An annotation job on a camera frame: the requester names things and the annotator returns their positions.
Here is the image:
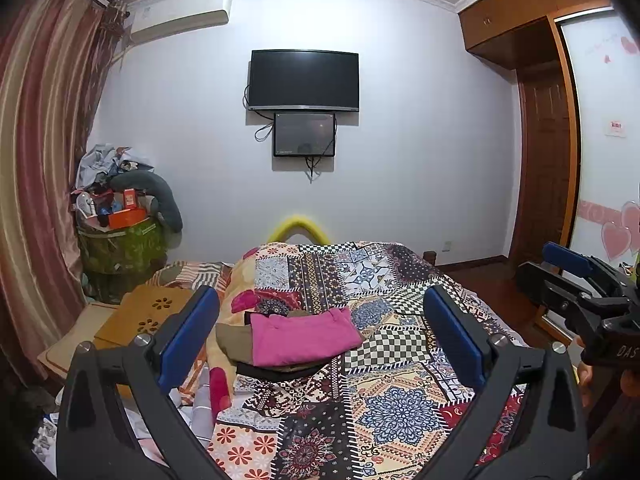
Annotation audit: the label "wooden overhead cabinet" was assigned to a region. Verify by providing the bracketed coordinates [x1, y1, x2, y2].
[457, 0, 616, 68]

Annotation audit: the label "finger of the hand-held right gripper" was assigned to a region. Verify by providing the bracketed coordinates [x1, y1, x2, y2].
[542, 241, 636, 299]
[516, 260, 607, 342]

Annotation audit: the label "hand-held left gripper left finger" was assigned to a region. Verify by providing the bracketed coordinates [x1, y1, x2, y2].
[55, 285, 236, 480]

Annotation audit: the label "black garment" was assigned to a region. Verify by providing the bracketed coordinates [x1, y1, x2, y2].
[235, 357, 326, 379]

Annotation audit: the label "patchwork printed blanket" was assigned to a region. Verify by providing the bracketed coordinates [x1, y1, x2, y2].
[205, 241, 531, 480]

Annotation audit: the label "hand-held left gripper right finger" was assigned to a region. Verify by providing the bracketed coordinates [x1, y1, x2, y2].
[422, 285, 588, 480]

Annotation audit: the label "white wall air conditioner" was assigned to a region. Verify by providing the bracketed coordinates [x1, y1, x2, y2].
[127, 0, 231, 46]

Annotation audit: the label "small black wall monitor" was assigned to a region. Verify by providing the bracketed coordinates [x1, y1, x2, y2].
[272, 112, 336, 158]

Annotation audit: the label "yellow curved foam tube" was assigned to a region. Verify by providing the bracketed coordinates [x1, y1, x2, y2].
[267, 214, 328, 245]

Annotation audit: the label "pile of crumpled clothes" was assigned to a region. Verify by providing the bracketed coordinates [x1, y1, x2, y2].
[77, 142, 151, 196]

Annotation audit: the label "olive green pants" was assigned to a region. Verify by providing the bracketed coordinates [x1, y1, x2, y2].
[216, 310, 331, 373]

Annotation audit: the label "orange striped pillow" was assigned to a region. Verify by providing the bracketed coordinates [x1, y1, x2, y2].
[150, 260, 233, 292]

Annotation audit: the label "white bedsheet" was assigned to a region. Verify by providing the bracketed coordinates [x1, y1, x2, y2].
[120, 360, 236, 466]

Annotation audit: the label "green patterned basket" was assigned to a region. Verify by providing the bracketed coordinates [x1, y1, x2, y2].
[76, 215, 168, 303]

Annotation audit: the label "grey neck pillow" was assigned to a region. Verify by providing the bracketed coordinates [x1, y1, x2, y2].
[110, 170, 183, 233]

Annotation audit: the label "orange box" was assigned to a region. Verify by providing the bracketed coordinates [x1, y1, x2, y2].
[107, 187, 152, 229]

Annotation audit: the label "beige flat board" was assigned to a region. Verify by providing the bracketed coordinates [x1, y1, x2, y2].
[37, 302, 121, 376]

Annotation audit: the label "person's right hand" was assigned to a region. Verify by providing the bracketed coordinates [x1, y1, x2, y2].
[575, 335, 640, 396]

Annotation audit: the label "pink pants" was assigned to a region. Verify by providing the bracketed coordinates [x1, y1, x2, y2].
[250, 307, 365, 367]

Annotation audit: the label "black hanging cable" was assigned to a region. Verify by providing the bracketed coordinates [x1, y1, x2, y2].
[305, 115, 339, 184]

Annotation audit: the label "wooden flower-cutout lap desk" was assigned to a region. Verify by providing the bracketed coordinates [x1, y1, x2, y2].
[92, 284, 201, 351]

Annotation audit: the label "large black wall television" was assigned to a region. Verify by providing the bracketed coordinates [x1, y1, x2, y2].
[248, 50, 360, 112]

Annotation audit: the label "striped pink brown curtain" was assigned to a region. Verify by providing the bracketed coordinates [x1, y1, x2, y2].
[0, 0, 126, 386]

